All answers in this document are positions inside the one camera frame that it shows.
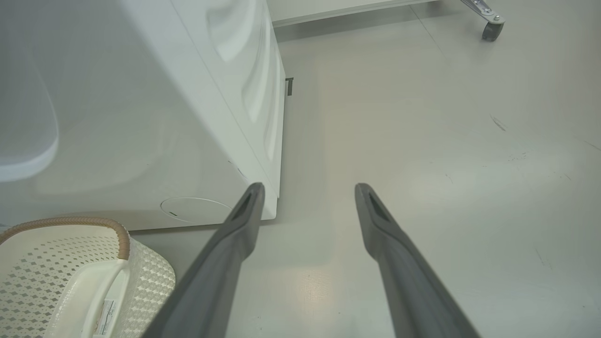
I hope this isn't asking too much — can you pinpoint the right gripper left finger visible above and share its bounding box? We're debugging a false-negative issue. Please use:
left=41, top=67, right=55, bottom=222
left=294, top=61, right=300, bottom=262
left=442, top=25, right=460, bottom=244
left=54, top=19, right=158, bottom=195
left=141, top=183, right=266, bottom=338

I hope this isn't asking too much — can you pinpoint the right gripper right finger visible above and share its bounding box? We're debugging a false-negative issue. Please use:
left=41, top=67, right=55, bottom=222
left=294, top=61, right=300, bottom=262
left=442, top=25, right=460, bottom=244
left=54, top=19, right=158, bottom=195
left=354, top=183, right=480, bottom=338

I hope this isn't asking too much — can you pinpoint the white front-load washing machine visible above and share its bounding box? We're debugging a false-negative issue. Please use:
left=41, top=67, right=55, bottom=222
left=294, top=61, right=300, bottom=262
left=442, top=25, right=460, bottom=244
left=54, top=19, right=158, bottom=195
left=0, top=0, right=287, bottom=231

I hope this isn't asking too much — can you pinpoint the round white filter cover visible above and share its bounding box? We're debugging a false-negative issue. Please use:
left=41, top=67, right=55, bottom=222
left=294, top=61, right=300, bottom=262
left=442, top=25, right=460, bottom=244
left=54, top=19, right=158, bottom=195
left=161, top=197, right=234, bottom=224

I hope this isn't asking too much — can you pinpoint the paper basket product label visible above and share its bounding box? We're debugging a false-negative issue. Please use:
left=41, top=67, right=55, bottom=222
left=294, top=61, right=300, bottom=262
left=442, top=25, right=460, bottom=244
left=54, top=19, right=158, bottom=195
left=93, top=298, right=117, bottom=337

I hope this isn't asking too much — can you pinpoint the cream perforated laundry basket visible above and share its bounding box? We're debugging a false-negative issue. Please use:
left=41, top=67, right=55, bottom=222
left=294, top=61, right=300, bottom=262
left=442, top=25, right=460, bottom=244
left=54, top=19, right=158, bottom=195
left=0, top=217, right=177, bottom=338

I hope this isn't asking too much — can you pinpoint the dark caster wheel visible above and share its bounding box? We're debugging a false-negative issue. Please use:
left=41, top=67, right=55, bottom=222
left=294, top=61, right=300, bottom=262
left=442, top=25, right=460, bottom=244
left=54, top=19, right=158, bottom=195
left=482, top=21, right=505, bottom=42

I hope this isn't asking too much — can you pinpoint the white rolling partition board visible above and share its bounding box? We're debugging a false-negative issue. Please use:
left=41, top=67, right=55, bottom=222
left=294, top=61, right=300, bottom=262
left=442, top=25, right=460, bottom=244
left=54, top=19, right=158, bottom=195
left=267, top=0, right=506, bottom=28

